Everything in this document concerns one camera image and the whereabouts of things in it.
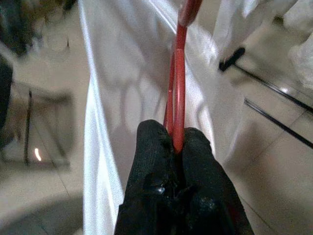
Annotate chrome and black clothes rack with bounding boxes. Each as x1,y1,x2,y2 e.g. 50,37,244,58
218,46,313,150

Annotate red plastic clothes hanger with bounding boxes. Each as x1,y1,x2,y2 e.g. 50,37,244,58
162,0,203,154

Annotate plain white garment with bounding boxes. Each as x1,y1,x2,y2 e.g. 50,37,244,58
77,0,245,235

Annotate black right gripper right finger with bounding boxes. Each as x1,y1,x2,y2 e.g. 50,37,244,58
177,126,255,235

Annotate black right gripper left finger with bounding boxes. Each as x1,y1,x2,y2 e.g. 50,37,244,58
114,119,183,235

